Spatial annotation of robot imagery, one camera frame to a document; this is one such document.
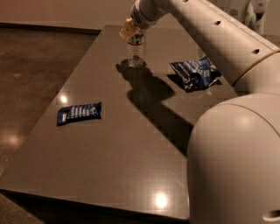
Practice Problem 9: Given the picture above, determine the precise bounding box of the clear plastic water bottle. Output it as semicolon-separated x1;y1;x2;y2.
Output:
127;31;144;67

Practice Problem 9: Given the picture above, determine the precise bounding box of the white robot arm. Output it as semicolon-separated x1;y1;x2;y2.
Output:
121;0;280;224

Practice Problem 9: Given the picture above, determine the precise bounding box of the crumpled blue chip bag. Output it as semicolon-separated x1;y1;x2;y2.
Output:
170;56;221;92

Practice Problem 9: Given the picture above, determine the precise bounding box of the flat blue snack packet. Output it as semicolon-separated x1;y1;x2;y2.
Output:
57;102;102;126

